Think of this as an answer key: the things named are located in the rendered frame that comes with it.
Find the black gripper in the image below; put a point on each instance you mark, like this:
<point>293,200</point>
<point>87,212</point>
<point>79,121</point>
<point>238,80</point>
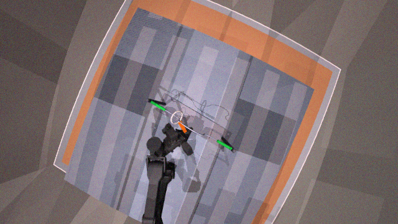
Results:
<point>182,137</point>

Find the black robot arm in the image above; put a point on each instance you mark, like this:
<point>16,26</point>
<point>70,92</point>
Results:
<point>159,172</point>

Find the orange handle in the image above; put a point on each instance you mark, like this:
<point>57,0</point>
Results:
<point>182,127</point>

